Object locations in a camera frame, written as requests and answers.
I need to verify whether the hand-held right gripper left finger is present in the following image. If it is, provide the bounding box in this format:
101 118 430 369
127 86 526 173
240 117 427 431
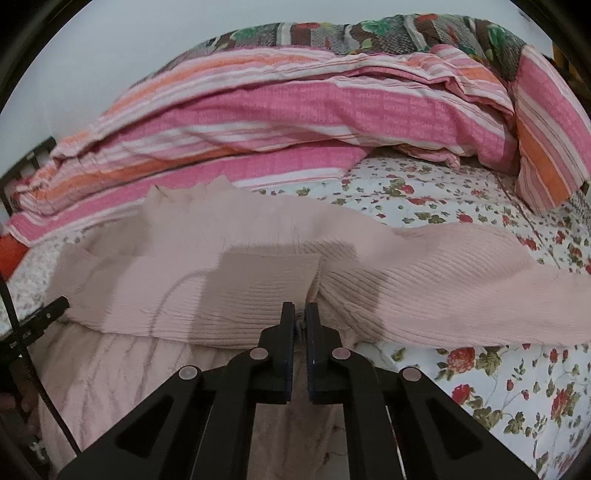
58 301 296 480

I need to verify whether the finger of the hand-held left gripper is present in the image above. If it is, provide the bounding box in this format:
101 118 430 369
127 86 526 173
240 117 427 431
7 296 70 354

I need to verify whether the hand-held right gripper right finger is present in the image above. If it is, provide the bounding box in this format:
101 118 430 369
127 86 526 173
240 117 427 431
305 301 539 480

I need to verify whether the pink ribbed knit sweater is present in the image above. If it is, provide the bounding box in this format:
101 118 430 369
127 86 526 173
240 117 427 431
46 182 591 350

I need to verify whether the orange cloth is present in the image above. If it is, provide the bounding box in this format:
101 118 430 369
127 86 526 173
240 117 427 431
0 233 31 278

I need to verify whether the pale pink fleece cloth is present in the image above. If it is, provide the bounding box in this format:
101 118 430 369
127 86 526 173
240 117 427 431
37 318 370 480

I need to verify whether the dark slatted headboard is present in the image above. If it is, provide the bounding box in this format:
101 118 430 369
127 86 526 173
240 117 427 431
0 136 57 217

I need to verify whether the white floral bedsheet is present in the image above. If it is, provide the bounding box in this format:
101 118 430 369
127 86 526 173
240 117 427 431
0 154 591 480

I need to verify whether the pink orange striped quilt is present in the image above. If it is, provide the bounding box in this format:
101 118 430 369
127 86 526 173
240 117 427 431
7 44 520 245

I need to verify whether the pink orange striped pillow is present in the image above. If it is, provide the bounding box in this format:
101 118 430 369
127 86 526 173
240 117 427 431
512 44 591 214

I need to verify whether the floral patchwork blanket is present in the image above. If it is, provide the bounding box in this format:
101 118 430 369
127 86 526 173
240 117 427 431
198 13 532 84

